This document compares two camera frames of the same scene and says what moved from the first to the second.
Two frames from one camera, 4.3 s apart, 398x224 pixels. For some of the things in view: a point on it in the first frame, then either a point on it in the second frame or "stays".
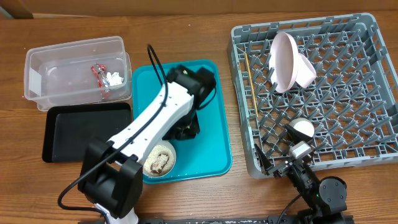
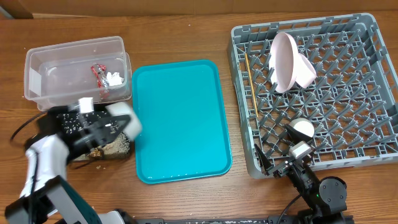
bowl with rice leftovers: (160, 160) -> (132, 128)
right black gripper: (266, 165) stays
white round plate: (283, 61) stays
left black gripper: (191, 132) -> (105, 139)
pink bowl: (306, 74) stays
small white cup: (303, 125) stays
